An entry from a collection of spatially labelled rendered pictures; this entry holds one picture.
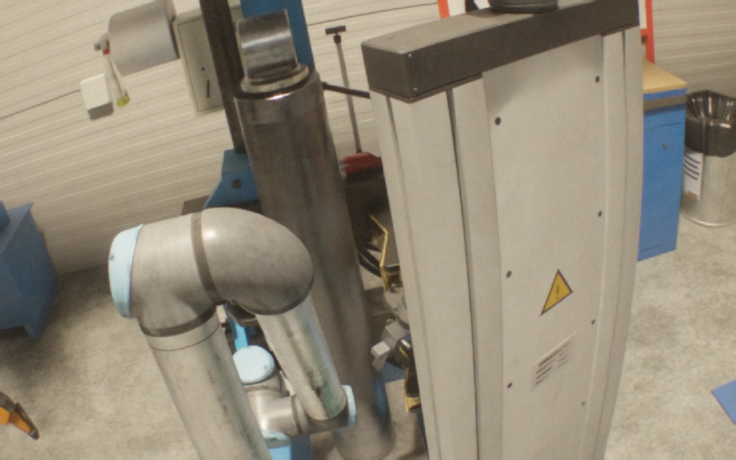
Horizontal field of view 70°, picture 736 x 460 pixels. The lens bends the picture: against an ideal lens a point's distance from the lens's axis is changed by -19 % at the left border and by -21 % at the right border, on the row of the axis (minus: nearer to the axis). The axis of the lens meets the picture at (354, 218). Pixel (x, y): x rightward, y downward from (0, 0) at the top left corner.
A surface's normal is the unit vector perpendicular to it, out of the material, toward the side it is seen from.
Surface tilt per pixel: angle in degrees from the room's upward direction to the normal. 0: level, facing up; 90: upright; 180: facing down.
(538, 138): 90
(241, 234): 47
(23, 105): 90
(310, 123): 90
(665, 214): 90
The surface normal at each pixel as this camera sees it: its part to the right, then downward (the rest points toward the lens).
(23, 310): 0.13, 0.48
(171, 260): 0.01, -0.09
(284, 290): 0.54, 0.48
